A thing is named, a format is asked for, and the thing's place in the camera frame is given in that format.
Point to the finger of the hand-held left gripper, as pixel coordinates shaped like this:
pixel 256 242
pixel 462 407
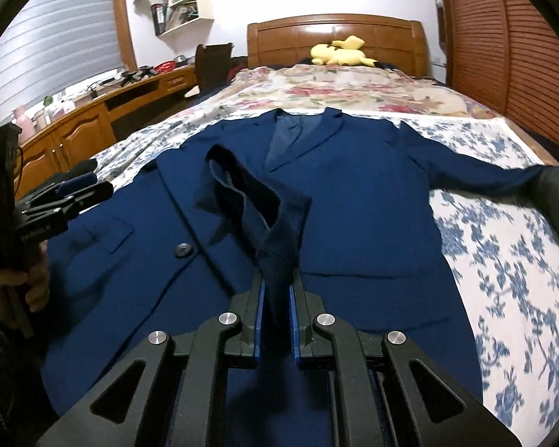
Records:
pixel 81 199
pixel 74 185

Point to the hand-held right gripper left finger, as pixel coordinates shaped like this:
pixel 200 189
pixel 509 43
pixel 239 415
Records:
pixel 260 321

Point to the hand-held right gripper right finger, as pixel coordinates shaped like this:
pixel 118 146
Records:
pixel 294 326

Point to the navy blue suit jacket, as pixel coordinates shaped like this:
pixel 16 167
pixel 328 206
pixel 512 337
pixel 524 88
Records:
pixel 377 195

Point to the person's left forearm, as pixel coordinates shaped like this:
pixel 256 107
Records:
pixel 14 372

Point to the person's left hand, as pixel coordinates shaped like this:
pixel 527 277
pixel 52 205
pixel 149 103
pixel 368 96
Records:
pixel 37 279

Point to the wooden desk cabinet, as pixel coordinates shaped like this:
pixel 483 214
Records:
pixel 84 125

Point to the pink bottle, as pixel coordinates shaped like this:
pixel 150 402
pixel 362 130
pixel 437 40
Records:
pixel 22 123

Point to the black device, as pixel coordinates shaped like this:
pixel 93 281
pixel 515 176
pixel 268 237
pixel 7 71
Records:
pixel 139 75

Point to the red basket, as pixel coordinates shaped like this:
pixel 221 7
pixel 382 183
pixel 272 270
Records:
pixel 166 66

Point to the grey window blind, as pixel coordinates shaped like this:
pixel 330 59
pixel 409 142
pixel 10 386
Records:
pixel 56 32

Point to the black chair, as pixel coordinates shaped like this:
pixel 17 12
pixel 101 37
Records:
pixel 214 67

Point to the blue floral bed sheet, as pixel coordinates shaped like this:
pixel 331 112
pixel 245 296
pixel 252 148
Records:
pixel 503 251

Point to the pink floral quilt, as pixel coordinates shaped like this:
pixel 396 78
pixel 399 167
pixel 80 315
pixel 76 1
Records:
pixel 307 86

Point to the wooden headboard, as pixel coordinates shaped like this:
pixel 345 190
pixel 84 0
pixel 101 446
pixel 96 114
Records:
pixel 284 39

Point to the yellow plush toy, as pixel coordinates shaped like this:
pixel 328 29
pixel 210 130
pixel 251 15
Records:
pixel 344 53

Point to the wooden louvred wardrobe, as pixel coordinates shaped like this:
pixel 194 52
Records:
pixel 517 42

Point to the wooden window frame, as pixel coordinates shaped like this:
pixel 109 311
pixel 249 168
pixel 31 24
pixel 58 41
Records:
pixel 123 14

